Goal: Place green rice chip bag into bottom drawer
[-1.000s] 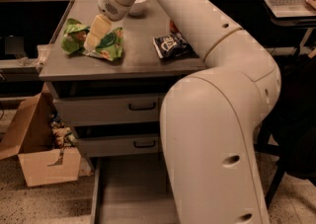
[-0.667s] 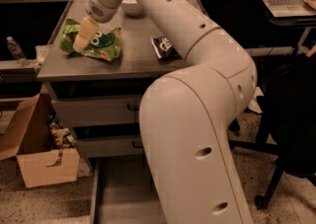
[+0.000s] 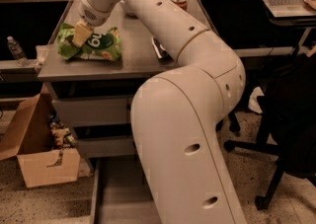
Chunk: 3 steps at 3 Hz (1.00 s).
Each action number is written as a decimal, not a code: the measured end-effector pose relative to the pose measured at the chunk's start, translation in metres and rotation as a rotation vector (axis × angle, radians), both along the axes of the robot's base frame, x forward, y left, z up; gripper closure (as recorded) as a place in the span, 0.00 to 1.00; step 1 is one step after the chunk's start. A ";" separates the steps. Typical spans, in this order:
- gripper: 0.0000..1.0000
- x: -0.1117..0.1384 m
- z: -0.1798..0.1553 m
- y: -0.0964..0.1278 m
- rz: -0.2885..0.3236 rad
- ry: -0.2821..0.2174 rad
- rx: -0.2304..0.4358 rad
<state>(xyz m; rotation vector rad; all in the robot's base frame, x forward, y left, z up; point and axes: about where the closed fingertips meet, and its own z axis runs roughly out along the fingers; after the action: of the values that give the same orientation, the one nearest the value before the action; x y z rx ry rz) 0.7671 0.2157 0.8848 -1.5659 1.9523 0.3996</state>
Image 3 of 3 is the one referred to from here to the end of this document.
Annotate silver laptop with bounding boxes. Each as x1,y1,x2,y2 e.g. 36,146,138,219
263,0,316,18

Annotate orange soda can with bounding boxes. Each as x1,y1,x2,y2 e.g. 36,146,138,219
171,0,188,10

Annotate brown cardboard box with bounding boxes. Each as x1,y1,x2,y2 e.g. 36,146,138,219
0,93,80,187

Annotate grey middle drawer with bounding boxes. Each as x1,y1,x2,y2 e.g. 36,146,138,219
76,136,135,158

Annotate grey top drawer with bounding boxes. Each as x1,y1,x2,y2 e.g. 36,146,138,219
52,97,131,127

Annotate clear plastic water bottle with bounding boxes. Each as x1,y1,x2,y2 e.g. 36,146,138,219
7,37,29,67

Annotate person hand on laptop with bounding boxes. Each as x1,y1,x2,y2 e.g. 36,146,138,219
301,0,316,11

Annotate grey bottom drawer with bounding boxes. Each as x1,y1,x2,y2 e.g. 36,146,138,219
90,155,162,224

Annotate green rice chip bag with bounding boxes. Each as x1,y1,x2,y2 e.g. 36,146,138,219
57,23,121,61

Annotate blue chip bag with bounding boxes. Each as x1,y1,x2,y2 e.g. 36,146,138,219
151,37,169,59

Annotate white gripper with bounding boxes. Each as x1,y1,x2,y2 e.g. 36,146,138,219
72,0,113,47

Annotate white ceramic bowl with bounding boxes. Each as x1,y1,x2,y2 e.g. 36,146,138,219
119,0,136,17

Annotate snack bags in box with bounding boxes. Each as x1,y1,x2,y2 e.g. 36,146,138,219
48,112,75,149

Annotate grey drawer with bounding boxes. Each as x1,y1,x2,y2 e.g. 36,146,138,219
76,136,135,158
90,155,162,224
52,97,131,127

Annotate black office chair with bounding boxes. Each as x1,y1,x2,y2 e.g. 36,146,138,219
224,49,316,210

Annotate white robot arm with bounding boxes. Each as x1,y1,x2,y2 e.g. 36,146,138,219
75,0,247,224

